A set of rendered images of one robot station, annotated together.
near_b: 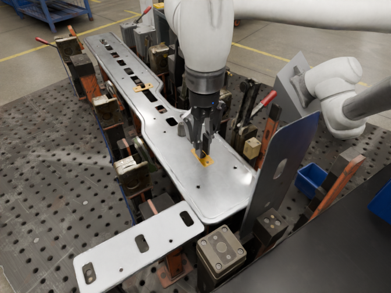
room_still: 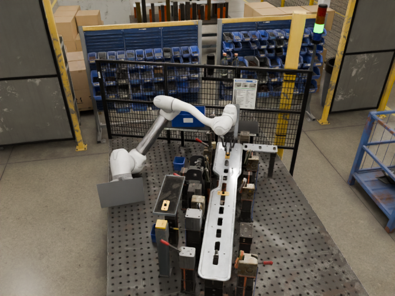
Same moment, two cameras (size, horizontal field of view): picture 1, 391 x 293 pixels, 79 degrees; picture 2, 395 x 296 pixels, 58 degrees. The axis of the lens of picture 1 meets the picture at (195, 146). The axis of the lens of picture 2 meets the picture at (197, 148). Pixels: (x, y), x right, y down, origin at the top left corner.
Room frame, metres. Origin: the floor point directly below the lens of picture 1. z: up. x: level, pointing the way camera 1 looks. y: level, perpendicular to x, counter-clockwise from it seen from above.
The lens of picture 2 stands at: (2.49, 1.30, 2.73)
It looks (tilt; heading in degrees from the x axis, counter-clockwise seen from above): 35 degrees down; 219
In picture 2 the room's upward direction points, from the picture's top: straight up
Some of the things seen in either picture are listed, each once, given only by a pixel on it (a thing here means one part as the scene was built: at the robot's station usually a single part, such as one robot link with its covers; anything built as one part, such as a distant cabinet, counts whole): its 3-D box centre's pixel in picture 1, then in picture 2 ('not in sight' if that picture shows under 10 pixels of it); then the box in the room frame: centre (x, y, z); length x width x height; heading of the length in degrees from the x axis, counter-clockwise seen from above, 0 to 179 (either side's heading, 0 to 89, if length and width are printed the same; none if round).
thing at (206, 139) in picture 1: (206, 144); not in sight; (0.50, -0.03, 1.05); 0.03 x 0.01 x 0.07; 32
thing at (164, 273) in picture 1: (171, 253); not in sight; (0.26, 0.07, 0.84); 0.11 x 0.06 x 0.29; 122
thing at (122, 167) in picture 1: (139, 195); (251, 174); (0.44, 0.19, 0.87); 0.12 x 0.09 x 0.35; 122
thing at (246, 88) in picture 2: not in sight; (244, 93); (-0.03, -0.23, 1.30); 0.23 x 0.02 x 0.31; 122
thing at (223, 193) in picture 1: (139, 86); (224, 195); (0.91, 0.24, 1.00); 1.38 x 0.22 x 0.02; 32
